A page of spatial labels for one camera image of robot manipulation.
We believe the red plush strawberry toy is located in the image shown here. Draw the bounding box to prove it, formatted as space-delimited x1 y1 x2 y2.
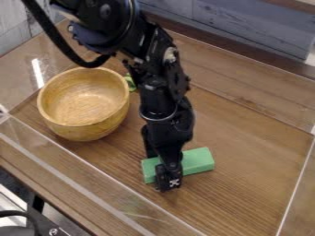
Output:
124 73 136 92

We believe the black cable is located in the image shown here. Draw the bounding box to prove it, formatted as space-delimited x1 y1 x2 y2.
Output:
20 0 116 69

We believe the green rectangular block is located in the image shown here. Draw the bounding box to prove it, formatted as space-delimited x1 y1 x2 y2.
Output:
140 147 215 184

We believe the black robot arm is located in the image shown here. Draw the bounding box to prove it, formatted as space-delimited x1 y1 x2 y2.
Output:
50 0 195 192

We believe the brown wooden bowl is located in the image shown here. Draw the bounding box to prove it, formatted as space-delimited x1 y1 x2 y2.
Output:
38 67 130 142

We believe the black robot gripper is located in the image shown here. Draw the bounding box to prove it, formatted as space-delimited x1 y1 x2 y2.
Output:
139 96 197 194

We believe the black metal table leg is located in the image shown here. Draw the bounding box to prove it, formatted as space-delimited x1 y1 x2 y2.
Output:
27 195 71 236

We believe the clear acrylic tray wall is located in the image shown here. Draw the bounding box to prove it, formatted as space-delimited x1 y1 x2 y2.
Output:
0 109 205 236

